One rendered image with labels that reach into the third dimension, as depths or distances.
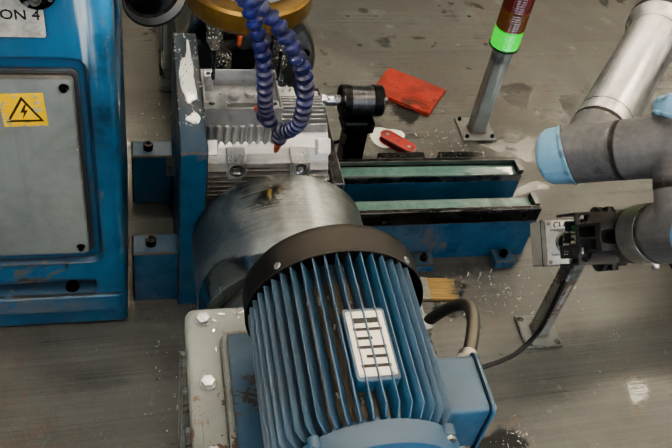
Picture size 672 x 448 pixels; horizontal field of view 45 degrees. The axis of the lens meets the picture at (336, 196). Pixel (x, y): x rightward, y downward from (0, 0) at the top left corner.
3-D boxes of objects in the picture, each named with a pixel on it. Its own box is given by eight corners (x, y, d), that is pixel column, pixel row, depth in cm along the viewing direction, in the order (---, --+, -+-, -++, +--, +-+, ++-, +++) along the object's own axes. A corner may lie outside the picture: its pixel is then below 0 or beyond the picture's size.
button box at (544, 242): (531, 267, 128) (547, 266, 123) (528, 222, 129) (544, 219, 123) (629, 262, 132) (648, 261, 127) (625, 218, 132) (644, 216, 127)
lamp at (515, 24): (501, 34, 162) (507, 15, 159) (491, 18, 167) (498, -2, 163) (528, 35, 164) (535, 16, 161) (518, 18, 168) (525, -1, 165)
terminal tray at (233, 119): (202, 146, 127) (204, 109, 122) (198, 103, 134) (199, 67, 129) (279, 145, 129) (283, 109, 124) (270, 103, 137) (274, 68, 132)
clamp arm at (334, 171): (303, 99, 150) (327, 197, 133) (305, 86, 148) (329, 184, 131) (322, 99, 151) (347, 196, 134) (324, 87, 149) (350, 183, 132)
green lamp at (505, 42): (494, 53, 166) (501, 34, 162) (485, 36, 170) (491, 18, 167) (522, 53, 167) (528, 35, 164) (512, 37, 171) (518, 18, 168)
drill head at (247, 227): (203, 491, 104) (211, 383, 86) (188, 270, 129) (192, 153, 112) (391, 471, 109) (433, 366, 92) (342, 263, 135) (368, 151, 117)
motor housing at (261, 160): (201, 232, 134) (205, 146, 121) (194, 155, 147) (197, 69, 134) (320, 228, 139) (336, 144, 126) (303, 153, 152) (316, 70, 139)
